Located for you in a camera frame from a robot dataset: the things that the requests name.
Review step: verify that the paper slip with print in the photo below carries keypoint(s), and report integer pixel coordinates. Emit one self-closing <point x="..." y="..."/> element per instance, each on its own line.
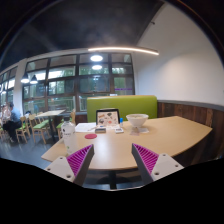
<point x="143" y="130"/>

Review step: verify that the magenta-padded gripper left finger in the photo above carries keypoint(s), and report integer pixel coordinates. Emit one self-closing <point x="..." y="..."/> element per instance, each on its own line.
<point x="77" y="159"/>

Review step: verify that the small white device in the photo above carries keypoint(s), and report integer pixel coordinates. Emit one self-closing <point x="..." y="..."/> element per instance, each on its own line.
<point x="119" y="130"/>

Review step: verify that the black pendant lamps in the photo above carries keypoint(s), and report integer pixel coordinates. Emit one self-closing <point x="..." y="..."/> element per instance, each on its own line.
<point x="25" y="80"/>

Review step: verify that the wooden dining table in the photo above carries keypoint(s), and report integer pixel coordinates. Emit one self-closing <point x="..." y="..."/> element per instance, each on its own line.
<point x="50" y="113"/>

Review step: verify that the wooden chairs with green seats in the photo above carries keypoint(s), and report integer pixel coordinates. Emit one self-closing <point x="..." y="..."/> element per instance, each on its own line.
<point x="40" y="125"/>

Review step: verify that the clear plastic drink bottle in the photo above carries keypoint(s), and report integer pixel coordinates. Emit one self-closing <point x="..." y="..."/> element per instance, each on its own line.
<point x="69" y="136"/>

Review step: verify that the white ceramic bowl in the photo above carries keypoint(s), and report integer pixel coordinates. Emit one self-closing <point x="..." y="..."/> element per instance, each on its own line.
<point x="137" y="120"/>

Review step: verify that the long curved ceiling light strip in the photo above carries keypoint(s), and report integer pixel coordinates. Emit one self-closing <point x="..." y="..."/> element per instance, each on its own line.
<point x="123" y="49"/>

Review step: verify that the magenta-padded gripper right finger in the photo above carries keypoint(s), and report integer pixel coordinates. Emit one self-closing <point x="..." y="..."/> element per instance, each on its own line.
<point x="148" y="159"/>

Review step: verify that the dark-framed window wall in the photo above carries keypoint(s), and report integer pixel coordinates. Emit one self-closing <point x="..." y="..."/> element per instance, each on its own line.
<point x="66" y="86"/>

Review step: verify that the green upholstered bench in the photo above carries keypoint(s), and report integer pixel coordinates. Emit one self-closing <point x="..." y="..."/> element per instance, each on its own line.
<point x="133" y="105"/>

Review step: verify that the white paper sheets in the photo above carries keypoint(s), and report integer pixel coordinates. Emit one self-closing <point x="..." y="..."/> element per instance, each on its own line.
<point x="84" y="127"/>

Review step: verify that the flat round red coaster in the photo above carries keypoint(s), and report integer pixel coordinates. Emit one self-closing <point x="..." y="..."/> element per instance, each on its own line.
<point x="90" y="136"/>

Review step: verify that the small dark box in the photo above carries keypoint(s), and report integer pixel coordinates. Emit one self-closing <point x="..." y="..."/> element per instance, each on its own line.
<point x="100" y="130"/>

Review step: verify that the small blue-capped bottle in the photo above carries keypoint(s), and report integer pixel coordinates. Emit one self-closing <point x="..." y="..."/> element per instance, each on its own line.
<point x="121" y="122"/>

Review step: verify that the black-framed tablet with pictures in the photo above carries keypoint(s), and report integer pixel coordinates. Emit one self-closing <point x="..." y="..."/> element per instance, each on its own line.
<point x="107" y="117"/>

